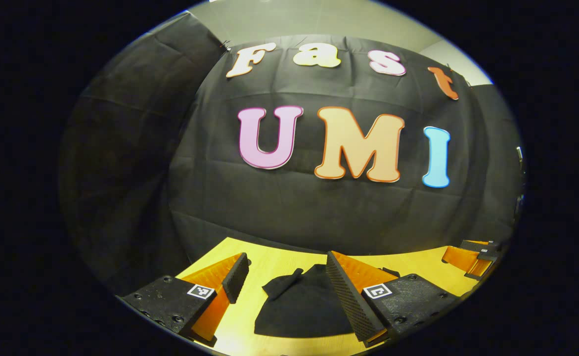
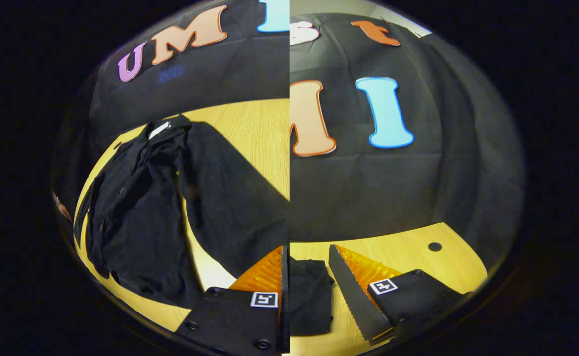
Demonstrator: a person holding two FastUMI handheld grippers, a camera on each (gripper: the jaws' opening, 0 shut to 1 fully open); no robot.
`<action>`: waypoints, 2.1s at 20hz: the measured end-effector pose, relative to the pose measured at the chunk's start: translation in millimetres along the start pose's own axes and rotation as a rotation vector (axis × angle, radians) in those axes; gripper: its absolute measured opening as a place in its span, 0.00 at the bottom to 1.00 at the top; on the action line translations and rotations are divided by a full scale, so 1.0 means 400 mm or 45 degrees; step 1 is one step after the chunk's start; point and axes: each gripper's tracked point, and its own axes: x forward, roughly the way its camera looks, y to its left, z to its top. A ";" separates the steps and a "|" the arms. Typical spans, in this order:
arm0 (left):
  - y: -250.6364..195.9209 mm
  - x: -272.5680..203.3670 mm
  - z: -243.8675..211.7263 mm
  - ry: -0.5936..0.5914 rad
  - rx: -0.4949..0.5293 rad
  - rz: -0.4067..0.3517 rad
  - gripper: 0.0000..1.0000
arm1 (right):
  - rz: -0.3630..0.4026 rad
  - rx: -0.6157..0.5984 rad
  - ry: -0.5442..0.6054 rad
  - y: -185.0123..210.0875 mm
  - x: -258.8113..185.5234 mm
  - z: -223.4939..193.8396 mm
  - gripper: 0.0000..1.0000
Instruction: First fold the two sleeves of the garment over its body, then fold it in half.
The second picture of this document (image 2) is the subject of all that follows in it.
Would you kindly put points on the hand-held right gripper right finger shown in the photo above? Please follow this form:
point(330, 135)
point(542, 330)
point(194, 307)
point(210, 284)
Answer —
point(358, 301)

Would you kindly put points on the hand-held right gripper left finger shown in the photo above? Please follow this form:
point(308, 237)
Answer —
point(240, 321)

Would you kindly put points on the black coat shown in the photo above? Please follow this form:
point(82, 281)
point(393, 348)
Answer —
point(141, 222)

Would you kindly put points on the black backdrop cloth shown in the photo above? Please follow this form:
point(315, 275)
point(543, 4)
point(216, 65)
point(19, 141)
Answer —
point(442, 188)

